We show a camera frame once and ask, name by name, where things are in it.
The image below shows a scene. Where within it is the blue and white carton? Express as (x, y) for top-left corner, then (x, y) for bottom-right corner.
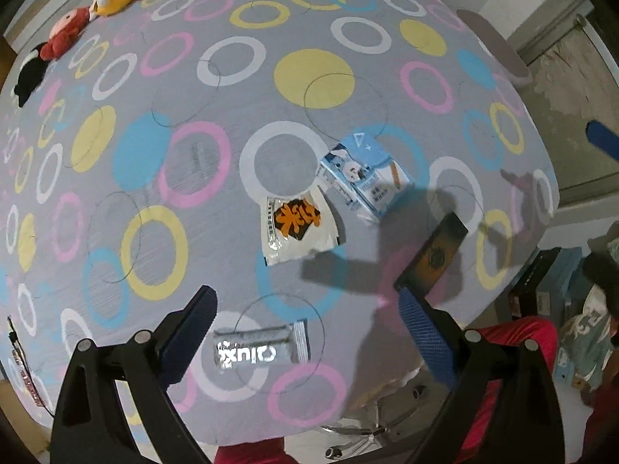
(316, 130), (415, 227)

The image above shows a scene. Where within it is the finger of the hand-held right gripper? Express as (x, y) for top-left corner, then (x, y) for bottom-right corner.
(586, 121), (619, 161)

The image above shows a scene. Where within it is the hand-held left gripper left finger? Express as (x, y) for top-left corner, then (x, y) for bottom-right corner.
(50, 285), (217, 464)

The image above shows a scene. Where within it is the black plush toy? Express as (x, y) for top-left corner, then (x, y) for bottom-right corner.
(12, 43), (49, 107)

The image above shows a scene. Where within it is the pink patterned power strip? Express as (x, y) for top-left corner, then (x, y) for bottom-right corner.
(7, 316), (43, 407)

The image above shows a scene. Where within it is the red plush toy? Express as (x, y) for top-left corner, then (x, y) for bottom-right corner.
(39, 7), (92, 60)

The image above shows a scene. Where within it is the black cardboard box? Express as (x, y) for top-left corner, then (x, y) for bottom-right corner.
(508, 247), (564, 320)

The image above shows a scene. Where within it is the silver snack wrapper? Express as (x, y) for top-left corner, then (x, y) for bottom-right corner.
(213, 321), (310, 372)

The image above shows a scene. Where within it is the black smartphone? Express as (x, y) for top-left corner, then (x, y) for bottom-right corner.
(394, 212), (469, 300)

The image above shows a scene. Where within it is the chrome swivel chair base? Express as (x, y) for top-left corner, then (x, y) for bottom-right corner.
(319, 367), (436, 462)

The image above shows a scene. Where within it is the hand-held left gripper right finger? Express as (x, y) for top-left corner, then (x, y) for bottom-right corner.
(397, 286), (566, 464)

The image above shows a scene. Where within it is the bed with circle-print sheet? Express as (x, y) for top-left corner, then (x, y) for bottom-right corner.
(0, 0), (562, 445)

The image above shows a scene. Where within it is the blue printed cloth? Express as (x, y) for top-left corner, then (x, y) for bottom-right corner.
(556, 285), (617, 392)

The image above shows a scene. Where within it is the white wrapper with orange print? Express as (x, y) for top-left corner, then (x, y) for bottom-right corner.
(261, 188), (346, 266)

